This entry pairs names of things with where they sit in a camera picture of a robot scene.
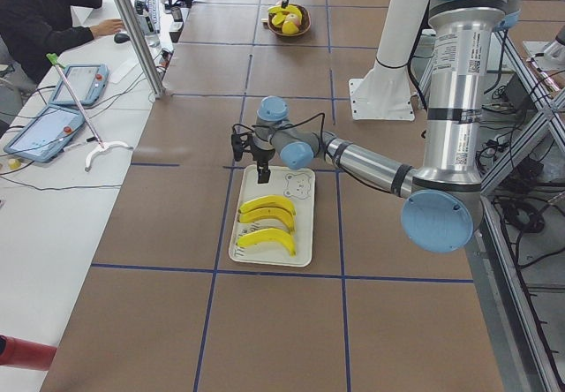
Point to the teach pendant near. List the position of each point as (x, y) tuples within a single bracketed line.
[(43, 138)]

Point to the yellow starfruit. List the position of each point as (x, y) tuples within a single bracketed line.
[(275, 22)]

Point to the seated person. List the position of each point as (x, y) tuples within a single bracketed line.
[(32, 29)]

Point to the teach pendant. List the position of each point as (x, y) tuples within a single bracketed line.
[(87, 81), (43, 138)]

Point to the aluminium frame post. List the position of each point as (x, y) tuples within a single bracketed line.
[(146, 60)]

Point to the yellow banana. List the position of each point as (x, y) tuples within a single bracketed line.
[(268, 201), (290, 9)]

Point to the yellow banana moved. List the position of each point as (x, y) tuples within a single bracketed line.
[(271, 213), (268, 235)]

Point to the brown wicker basket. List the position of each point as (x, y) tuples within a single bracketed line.
[(289, 29)]

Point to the white bear plate tray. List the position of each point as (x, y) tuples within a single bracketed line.
[(273, 222)]

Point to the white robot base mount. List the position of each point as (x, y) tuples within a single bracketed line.
[(384, 93)]

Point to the red cylinder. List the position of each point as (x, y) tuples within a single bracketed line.
[(24, 354)]

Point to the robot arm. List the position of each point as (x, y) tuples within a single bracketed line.
[(442, 206)]

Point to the teach pendant far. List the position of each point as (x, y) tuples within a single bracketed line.
[(87, 81)]

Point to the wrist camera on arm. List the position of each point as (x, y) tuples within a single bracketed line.
[(240, 144)]

